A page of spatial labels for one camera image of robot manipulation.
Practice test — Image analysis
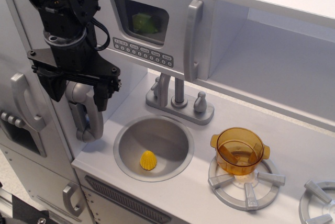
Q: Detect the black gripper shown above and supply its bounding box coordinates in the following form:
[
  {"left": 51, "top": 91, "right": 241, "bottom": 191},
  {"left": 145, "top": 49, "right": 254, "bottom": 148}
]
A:
[{"left": 27, "top": 45, "right": 121, "bottom": 111}]

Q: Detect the grey toy microwave door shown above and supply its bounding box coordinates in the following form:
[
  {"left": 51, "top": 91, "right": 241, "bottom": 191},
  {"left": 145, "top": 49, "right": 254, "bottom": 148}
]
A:
[{"left": 98, "top": 0, "right": 215, "bottom": 80}]

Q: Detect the silver microwave door handle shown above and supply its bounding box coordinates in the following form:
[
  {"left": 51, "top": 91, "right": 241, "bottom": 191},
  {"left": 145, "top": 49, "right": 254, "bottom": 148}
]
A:
[{"left": 183, "top": 0, "right": 203, "bottom": 82}]

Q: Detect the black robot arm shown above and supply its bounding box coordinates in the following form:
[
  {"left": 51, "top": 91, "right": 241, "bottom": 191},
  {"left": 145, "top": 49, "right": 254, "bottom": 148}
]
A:
[{"left": 27, "top": 0, "right": 121, "bottom": 111}]

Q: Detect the green toy inside microwave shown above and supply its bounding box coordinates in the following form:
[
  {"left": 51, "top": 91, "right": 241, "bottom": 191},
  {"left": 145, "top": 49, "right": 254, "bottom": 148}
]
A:
[{"left": 132, "top": 13, "right": 160, "bottom": 33}]

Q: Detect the silver toy telephone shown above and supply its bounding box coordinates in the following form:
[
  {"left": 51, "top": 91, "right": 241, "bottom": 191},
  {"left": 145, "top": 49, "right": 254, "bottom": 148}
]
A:
[{"left": 65, "top": 81, "right": 103, "bottom": 143}]

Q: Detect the grey ice dispenser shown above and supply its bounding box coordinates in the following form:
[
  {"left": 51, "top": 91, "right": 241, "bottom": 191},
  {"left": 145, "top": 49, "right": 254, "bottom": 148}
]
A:
[{"left": 1, "top": 110, "right": 47, "bottom": 158}]

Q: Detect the yellow toy corn piece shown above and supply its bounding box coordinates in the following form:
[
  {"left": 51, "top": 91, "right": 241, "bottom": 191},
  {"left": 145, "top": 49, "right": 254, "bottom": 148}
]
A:
[{"left": 140, "top": 150, "right": 157, "bottom": 171}]

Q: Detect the grey oven vent panel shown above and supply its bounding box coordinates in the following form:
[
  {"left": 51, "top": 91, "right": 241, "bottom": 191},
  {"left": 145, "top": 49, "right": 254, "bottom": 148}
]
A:
[{"left": 85, "top": 176, "right": 171, "bottom": 223}]

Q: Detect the round steel sink bowl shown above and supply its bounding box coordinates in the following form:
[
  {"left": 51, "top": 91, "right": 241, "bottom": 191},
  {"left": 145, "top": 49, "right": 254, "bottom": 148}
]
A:
[{"left": 113, "top": 115, "right": 194, "bottom": 182}]

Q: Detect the silver toy faucet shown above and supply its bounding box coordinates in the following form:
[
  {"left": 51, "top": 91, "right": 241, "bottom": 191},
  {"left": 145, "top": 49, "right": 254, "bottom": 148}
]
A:
[{"left": 146, "top": 73, "right": 215, "bottom": 126}]

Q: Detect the orange transparent toy pot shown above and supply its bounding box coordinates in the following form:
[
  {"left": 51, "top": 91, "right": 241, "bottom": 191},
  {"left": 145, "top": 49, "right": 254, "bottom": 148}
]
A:
[{"left": 210, "top": 127, "right": 270, "bottom": 176}]

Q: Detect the silver left stove burner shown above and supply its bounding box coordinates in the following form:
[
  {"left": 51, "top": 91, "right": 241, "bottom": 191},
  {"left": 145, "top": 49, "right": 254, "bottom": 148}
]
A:
[{"left": 208, "top": 159, "right": 286, "bottom": 211}]

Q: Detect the silver stove burner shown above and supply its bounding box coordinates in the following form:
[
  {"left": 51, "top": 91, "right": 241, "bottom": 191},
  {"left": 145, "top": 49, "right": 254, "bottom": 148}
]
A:
[
  {"left": 208, "top": 159, "right": 286, "bottom": 211},
  {"left": 298, "top": 180, "right": 334, "bottom": 223}
]

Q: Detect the silver right stove burner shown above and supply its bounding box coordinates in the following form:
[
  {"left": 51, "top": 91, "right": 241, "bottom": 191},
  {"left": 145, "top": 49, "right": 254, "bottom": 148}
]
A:
[{"left": 298, "top": 180, "right": 334, "bottom": 223}]

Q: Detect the silver upper fridge handle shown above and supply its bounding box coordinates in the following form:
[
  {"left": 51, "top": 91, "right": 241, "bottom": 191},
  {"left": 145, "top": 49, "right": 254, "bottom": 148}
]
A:
[{"left": 9, "top": 73, "right": 47, "bottom": 132}]

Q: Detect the silver fridge handle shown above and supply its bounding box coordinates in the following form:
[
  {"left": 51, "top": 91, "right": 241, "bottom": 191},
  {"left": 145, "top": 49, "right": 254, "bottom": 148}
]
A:
[
  {"left": 62, "top": 182, "right": 83, "bottom": 217},
  {"left": 9, "top": 73, "right": 47, "bottom": 132}
]

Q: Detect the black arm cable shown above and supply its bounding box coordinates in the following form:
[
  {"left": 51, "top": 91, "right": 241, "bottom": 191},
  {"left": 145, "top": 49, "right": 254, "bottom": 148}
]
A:
[{"left": 90, "top": 18, "right": 110, "bottom": 51}]

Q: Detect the silver lower fridge handle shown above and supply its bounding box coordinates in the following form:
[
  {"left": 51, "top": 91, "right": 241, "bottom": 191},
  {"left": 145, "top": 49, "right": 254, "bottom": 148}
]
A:
[{"left": 62, "top": 182, "right": 83, "bottom": 217}]

